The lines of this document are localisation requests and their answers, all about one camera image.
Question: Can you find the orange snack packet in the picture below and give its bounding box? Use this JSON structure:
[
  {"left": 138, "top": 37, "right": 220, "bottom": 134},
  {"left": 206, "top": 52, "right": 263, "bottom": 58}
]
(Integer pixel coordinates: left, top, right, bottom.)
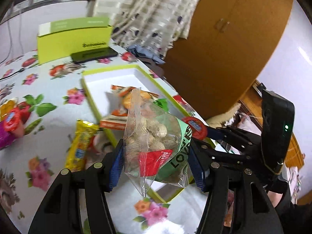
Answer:
[
  {"left": 111, "top": 85, "right": 159, "bottom": 111},
  {"left": 99, "top": 113, "right": 129, "bottom": 131}
]

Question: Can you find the red jelly cup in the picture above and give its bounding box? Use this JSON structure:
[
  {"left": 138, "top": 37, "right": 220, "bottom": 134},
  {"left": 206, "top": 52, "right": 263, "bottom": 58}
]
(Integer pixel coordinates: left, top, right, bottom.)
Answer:
[
  {"left": 2, "top": 108, "right": 25, "bottom": 133},
  {"left": 182, "top": 116, "right": 208, "bottom": 140}
]

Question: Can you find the blue cloth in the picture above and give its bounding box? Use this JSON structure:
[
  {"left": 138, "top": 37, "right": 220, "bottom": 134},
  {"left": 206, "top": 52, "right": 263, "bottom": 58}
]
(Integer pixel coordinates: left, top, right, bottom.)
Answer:
[{"left": 127, "top": 44, "right": 166, "bottom": 65}]

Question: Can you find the metal window rail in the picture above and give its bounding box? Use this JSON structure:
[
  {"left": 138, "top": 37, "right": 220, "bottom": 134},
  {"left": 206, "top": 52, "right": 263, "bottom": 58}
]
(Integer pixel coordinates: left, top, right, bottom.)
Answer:
[{"left": 0, "top": 0, "right": 98, "bottom": 26}]

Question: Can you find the brown wooden wardrobe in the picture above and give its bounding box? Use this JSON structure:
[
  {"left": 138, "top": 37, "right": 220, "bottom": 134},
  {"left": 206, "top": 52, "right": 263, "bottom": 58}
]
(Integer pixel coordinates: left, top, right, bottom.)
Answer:
[{"left": 161, "top": 0, "right": 294, "bottom": 121}]

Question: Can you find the black cable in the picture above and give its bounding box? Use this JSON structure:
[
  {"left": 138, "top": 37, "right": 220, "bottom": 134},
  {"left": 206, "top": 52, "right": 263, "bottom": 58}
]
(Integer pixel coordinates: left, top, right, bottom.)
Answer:
[{"left": 0, "top": 69, "right": 26, "bottom": 81}]

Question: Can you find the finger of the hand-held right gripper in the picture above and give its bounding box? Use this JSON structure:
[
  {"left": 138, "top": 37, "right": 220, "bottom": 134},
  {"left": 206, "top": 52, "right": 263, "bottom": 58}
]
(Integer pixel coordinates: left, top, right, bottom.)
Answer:
[
  {"left": 206, "top": 125, "right": 262, "bottom": 149},
  {"left": 192, "top": 140, "right": 262, "bottom": 168}
]

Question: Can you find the purple snack packet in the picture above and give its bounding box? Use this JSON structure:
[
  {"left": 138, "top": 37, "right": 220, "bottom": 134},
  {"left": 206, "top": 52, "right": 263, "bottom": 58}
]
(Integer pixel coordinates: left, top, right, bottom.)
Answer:
[{"left": 0, "top": 122, "right": 25, "bottom": 150}]

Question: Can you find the clear peanut bag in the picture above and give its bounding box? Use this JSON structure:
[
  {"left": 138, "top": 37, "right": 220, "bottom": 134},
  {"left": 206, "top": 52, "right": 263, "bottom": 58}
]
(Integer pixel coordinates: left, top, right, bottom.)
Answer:
[{"left": 123, "top": 87, "right": 193, "bottom": 198}]

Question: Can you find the black phone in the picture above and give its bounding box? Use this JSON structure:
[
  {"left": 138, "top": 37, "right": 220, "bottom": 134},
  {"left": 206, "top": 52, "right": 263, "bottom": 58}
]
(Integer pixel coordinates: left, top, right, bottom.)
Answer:
[{"left": 71, "top": 47, "right": 118, "bottom": 64}]

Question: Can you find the floral printed tablecloth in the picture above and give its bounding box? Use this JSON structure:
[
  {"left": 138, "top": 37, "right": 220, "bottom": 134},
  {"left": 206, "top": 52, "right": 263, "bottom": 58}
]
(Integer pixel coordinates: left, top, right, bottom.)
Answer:
[{"left": 0, "top": 39, "right": 215, "bottom": 234}]

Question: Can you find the white patterned curtain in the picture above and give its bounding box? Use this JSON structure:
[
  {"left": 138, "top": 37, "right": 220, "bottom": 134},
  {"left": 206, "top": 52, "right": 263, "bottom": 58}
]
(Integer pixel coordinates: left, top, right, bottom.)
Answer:
[{"left": 93, "top": 0, "right": 210, "bottom": 56}]

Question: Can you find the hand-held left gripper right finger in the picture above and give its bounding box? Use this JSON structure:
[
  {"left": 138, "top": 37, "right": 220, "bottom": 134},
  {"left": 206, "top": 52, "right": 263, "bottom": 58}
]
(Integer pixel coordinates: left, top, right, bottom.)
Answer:
[{"left": 188, "top": 139, "right": 284, "bottom": 234}]

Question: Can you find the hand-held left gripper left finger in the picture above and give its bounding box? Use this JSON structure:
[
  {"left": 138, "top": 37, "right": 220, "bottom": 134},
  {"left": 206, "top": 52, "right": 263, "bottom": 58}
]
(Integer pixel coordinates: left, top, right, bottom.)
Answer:
[{"left": 28, "top": 139, "right": 125, "bottom": 234}]

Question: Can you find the yellow snack packet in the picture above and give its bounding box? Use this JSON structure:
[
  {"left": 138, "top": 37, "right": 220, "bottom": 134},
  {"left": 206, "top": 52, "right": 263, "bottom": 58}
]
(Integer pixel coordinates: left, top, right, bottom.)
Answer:
[{"left": 65, "top": 119, "right": 100, "bottom": 172}]

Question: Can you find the lime green cardboard box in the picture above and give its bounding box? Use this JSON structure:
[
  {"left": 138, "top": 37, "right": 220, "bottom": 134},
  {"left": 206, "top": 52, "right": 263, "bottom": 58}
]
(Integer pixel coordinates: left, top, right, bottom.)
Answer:
[{"left": 37, "top": 17, "right": 113, "bottom": 65}]

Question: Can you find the grey cable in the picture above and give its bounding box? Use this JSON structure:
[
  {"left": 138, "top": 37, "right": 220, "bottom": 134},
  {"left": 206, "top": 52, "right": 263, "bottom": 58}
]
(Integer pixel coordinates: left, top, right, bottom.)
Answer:
[{"left": 0, "top": 5, "right": 23, "bottom": 65}]

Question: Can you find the green box tray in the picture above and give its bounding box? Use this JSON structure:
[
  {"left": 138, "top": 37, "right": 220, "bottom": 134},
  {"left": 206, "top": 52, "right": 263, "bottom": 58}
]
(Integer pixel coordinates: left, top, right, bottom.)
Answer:
[{"left": 82, "top": 65, "right": 210, "bottom": 204}]

